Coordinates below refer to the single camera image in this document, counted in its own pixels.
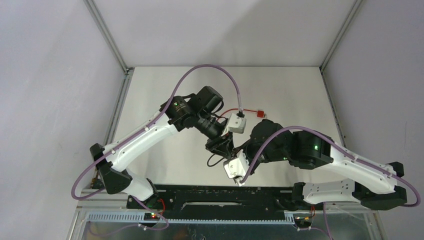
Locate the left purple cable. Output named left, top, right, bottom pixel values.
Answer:
left=70, top=64, right=246, bottom=231

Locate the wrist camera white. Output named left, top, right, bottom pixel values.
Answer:
left=221, top=113, right=247, bottom=137
left=223, top=150, right=249, bottom=187

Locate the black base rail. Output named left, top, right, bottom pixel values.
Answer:
left=148, top=184, right=323, bottom=221

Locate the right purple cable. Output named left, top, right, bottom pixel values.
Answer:
left=239, top=125, right=422, bottom=240

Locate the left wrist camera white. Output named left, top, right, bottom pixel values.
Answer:
left=221, top=113, right=247, bottom=137

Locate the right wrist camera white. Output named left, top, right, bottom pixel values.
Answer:
left=223, top=150, right=249, bottom=187

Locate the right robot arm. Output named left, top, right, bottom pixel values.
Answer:
left=230, top=119, right=408, bottom=211

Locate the red cable lock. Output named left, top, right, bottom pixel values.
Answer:
left=219, top=108, right=267, bottom=119

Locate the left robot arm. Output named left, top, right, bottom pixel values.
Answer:
left=89, top=86, right=246, bottom=208

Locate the purple cable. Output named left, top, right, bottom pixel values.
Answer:
left=239, top=125, right=422, bottom=240
left=70, top=64, right=246, bottom=231

